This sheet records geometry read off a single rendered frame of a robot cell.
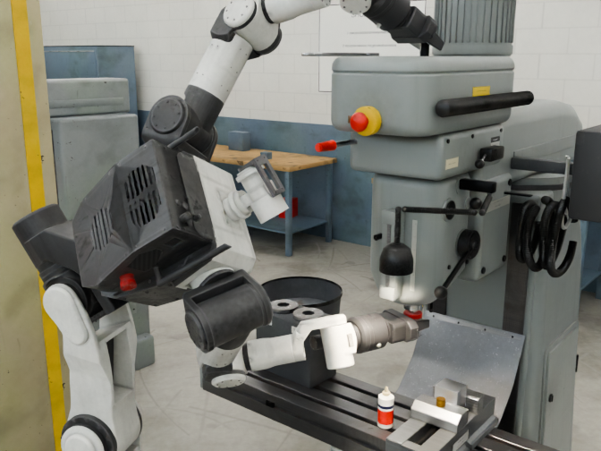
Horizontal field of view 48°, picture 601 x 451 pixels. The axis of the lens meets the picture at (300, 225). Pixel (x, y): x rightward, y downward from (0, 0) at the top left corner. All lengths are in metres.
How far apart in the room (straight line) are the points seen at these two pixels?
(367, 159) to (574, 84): 4.42
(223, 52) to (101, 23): 8.19
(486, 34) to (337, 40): 5.22
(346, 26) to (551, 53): 2.02
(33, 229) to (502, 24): 1.19
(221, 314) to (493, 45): 0.93
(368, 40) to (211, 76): 5.25
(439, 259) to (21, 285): 1.87
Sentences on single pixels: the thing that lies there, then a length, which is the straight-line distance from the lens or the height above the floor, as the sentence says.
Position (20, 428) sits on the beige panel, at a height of 0.38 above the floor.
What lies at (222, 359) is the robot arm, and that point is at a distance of 1.46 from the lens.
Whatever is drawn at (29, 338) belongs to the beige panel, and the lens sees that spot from 3.04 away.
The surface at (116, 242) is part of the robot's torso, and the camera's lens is 1.33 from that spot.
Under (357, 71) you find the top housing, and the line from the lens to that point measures 1.44.
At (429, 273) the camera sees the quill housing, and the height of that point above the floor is 1.41.
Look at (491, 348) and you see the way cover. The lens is 2.06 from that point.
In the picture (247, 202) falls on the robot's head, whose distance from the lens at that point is 1.38.
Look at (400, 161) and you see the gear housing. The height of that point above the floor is 1.67.
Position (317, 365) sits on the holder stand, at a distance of 1.98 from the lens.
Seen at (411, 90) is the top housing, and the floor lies 1.82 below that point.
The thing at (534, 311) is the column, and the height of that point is 1.19.
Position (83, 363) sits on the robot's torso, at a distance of 1.62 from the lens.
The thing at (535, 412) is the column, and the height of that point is 0.88.
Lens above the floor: 1.89
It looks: 14 degrees down
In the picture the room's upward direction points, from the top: straight up
